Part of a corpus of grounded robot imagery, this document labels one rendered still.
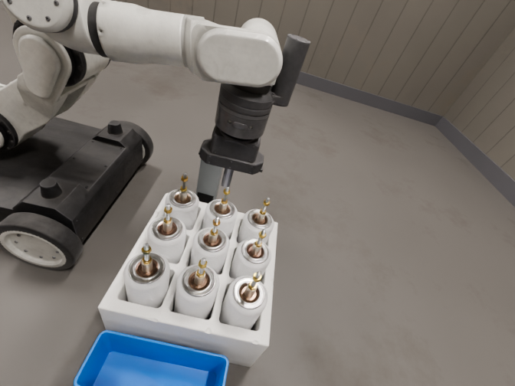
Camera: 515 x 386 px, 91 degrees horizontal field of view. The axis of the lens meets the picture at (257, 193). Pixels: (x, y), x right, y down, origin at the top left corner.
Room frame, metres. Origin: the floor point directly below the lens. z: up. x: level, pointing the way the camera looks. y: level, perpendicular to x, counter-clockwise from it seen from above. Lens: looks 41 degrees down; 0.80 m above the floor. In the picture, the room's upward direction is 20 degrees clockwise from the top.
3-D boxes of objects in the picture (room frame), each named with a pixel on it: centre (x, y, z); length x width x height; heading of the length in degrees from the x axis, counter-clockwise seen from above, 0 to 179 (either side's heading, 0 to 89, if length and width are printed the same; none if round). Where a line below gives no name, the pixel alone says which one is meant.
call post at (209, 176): (0.69, 0.18, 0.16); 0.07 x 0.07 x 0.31; 6
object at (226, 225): (0.52, 0.08, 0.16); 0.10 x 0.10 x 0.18
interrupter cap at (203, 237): (0.41, 0.07, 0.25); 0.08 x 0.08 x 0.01
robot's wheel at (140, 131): (0.84, 0.59, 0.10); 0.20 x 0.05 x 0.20; 99
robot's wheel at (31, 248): (0.32, 0.51, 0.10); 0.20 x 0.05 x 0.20; 99
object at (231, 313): (0.30, -0.06, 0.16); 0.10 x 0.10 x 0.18
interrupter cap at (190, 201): (0.51, 0.20, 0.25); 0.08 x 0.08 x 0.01
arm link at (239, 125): (0.41, 0.07, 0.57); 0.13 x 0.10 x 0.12; 100
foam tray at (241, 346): (0.41, 0.07, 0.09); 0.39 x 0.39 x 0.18; 6
